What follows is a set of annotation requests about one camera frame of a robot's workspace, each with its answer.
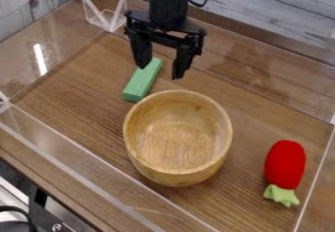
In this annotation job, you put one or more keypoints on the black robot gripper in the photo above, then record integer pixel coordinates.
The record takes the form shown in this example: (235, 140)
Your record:
(164, 25)

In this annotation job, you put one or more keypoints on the green rectangular block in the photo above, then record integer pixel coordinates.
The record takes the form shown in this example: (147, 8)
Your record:
(141, 81)

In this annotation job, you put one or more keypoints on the brown wooden bowl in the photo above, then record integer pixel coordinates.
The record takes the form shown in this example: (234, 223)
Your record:
(177, 134)

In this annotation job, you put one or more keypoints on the red plush strawberry toy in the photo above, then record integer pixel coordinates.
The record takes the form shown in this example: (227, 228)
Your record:
(283, 172)

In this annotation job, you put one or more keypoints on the clear acrylic corner bracket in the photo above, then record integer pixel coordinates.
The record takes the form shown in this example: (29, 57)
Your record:
(105, 19)

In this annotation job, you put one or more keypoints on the black metal table bracket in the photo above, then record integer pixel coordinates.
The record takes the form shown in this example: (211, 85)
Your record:
(44, 220)

